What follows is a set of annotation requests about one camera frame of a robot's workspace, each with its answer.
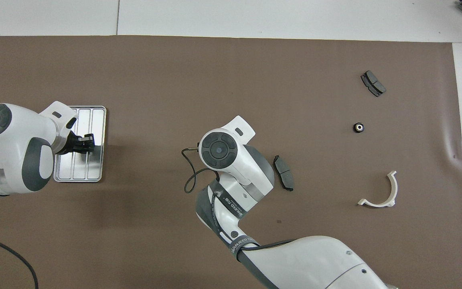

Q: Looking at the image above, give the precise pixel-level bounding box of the white curved plastic bracket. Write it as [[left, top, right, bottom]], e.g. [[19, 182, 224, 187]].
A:
[[358, 171, 398, 208]]

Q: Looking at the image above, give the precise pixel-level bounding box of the long grey brake pad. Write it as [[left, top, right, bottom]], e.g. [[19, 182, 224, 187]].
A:
[[273, 155, 295, 192]]

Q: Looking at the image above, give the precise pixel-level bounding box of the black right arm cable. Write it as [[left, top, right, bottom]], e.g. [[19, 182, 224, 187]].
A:
[[181, 147, 217, 194]]

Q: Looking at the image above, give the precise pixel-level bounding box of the short grey brake pad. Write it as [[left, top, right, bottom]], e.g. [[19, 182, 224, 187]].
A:
[[361, 70, 387, 98]]

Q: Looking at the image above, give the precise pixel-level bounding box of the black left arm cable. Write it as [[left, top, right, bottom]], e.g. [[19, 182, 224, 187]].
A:
[[0, 232, 39, 289]]

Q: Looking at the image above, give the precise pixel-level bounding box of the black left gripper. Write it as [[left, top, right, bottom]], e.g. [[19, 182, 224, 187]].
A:
[[57, 132, 95, 154]]

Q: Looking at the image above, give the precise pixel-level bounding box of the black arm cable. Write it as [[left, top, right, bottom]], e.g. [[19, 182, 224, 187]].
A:
[[181, 147, 217, 194], [0, 232, 39, 289]]

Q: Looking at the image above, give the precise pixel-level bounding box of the brown paper table mat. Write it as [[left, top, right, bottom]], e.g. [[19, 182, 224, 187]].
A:
[[0, 35, 462, 289]]

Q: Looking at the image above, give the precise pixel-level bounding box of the silver metal tray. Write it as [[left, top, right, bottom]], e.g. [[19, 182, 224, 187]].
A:
[[53, 106, 107, 183]]

